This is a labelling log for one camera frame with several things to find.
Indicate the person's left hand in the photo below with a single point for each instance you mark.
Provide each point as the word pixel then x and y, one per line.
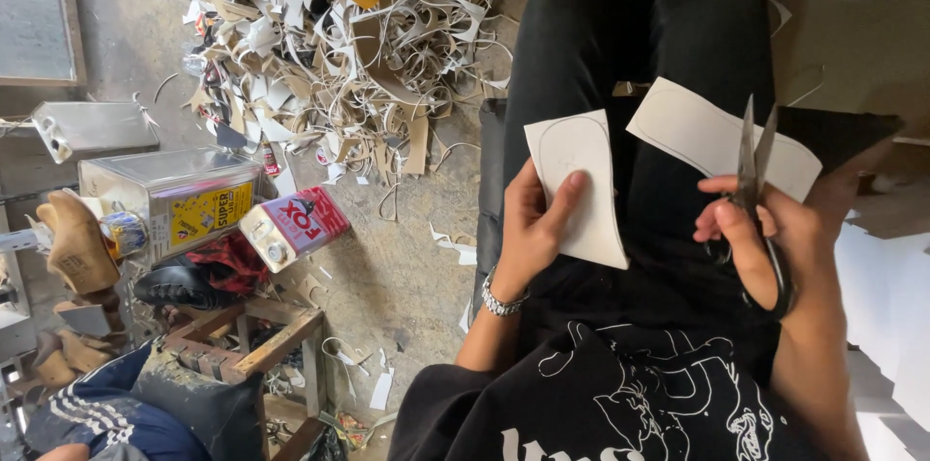
pixel 527 236

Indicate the person's right hand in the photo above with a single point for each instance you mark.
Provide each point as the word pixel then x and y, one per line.
pixel 781 257

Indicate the person's right fingers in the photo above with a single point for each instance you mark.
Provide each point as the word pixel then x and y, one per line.
pixel 726 218

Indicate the white sheet piece with outline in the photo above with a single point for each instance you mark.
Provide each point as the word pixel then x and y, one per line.
pixel 578 149

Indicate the large white sheet piece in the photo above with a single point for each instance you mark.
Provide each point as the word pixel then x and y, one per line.
pixel 697 130

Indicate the black sheet material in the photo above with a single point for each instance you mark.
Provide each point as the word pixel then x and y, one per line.
pixel 843 130

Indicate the stack of white sheets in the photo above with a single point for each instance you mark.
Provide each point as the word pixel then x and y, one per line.
pixel 886 316

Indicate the person's black trousers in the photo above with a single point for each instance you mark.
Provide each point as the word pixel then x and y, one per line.
pixel 676 32

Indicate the person's black printed shirt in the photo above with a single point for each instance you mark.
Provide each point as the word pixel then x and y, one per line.
pixel 617 403

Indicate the black seat cushion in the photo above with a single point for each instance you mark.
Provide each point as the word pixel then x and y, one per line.
pixel 491 192

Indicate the heap of leather offcut scraps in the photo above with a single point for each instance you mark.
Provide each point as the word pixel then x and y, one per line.
pixel 341 61

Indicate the red and white tin can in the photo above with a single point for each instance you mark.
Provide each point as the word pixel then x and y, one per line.
pixel 298 225

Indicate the worn wooden stool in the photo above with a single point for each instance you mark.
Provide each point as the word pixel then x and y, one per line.
pixel 247 352

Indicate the red and black cloth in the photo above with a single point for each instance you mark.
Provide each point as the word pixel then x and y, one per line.
pixel 229 261

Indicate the large tin can yellow label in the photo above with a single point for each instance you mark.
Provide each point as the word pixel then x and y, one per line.
pixel 181 192

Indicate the black leather shoe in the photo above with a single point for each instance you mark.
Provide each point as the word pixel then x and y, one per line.
pixel 181 287

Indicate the black dirty cushion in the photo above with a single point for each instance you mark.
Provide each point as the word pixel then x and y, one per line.
pixel 203 403

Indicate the small printed round tin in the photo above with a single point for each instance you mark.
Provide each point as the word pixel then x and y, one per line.
pixel 125 232

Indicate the plain silver tin can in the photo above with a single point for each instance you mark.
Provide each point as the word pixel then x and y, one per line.
pixel 94 127

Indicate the pile of wooden shoe lasts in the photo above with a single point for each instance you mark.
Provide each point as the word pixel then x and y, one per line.
pixel 69 359

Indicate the metal framed glass panel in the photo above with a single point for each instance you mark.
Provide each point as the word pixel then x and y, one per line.
pixel 36 7

